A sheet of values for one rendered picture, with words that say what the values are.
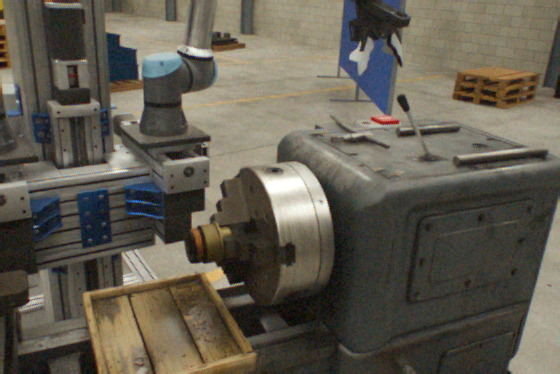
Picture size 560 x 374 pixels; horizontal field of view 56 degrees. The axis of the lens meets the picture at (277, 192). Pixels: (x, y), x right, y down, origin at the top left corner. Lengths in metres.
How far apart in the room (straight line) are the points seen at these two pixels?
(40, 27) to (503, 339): 1.53
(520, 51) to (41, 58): 10.70
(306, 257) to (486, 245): 0.45
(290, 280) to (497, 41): 11.09
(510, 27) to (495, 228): 10.66
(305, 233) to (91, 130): 0.85
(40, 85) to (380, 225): 1.10
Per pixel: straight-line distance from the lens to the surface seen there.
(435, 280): 1.25
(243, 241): 1.09
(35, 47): 1.71
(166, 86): 1.62
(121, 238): 1.70
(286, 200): 1.07
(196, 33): 1.69
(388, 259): 1.11
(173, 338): 1.21
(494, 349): 1.55
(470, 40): 12.29
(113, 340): 1.22
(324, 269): 1.12
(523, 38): 11.75
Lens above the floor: 1.62
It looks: 22 degrees down
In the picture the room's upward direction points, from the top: 3 degrees clockwise
